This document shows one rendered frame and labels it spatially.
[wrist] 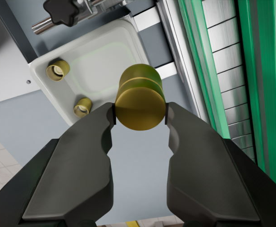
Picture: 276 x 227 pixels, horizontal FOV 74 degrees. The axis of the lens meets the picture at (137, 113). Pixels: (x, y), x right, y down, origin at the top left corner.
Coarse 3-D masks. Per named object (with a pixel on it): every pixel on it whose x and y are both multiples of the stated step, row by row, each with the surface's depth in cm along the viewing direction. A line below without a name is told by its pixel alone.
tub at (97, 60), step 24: (120, 24) 31; (72, 48) 33; (96, 48) 40; (120, 48) 39; (72, 72) 43; (96, 72) 42; (120, 72) 42; (48, 96) 38; (72, 96) 45; (96, 96) 46; (72, 120) 42
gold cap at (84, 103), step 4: (80, 100) 44; (84, 100) 44; (88, 100) 45; (80, 104) 42; (84, 104) 43; (88, 104) 44; (76, 108) 44; (80, 108) 45; (84, 108) 46; (88, 108) 44; (76, 112) 44; (80, 112) 45; (84, 112) 46; (88, 112) 43; (80, 116) 44
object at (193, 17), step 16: (192, 0) 18; (192, 16) 20; (192, 32) 24; (192, 48) 26; (208, 48) 20; (208, 64) 21; (208, 80) 23; (208, 96) 29; (208, 112) 33; (224, 112) 25; (224, 128) 26
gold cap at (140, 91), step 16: (144, 64) 14; (128, 80) 12; (144, 80) 12; (160, 80) 14; (128, 96) 11; (144, 96) 11; (160, 96) 11; (128, 112) 12; (144, 112) 12; (160, 112) 12; (144, 128) 12
